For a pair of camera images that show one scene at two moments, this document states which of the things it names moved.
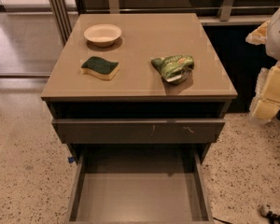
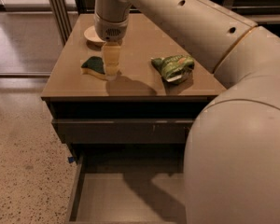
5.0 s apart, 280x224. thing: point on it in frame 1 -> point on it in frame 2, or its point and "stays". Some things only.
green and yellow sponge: [105, 68] stays
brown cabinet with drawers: [137, 97] stays
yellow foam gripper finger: [272, 91] -> [113, 33]
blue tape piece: [71, 160] stays
